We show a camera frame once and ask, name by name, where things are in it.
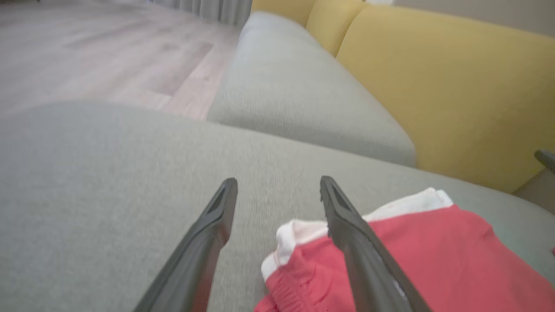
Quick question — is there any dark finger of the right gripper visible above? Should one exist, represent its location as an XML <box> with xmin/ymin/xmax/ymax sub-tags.
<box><xmin>534</xmin><ymin>149</ymin><xmax>555</xmax><ymax>175</ymax></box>

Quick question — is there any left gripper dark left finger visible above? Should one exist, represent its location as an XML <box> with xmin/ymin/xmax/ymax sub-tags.
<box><xmin>132</xmin><ymin>178</ymin><xmax>238</xmax><ymax>312</ymax></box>

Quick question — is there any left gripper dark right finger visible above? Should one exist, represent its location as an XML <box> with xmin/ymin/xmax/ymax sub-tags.
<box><xmin>320</xmin><ymin>175</ymin><xmax>434</xmax><ymax>312</ymax></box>

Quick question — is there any red shorts white band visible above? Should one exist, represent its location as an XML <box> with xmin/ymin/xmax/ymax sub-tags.
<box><xmin>254</xmin><ymin>187</ymin><xmax>555</xmax><ymax>312</ymax></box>

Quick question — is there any grey sofa chaise cushion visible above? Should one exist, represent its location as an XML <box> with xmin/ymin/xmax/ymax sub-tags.
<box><xmin>0</xmin><ymin>101</ymin><xmax>555</xmax><ymax>312</ymax></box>

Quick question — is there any yellow sofa back cushion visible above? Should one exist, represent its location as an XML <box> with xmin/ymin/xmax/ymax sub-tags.
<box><xmin>306</xmin><ymin>0</ymin><xmax>367</xmax><ymax>57</ymax></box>
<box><xmin>336</xmin><ymin>5</ymin><xmax>555</xmax><ymax>194</ymax></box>
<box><xmin>251</xmin><ymin>0</ymin><xmax>317</xmax><ymax>27</ymax></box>

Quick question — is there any grey sofa seat cushion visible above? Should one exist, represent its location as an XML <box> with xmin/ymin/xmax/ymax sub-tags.
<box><xmin>207</xmin><ymin>11</ymin><xmax>418</xmax><ymax>168</ymax></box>

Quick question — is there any grey pleated curtain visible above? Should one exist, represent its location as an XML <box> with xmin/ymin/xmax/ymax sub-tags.
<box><xmin>147</xmin><ymin>0</ymin><xmax>253</xmax><ymax>26</ymax></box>

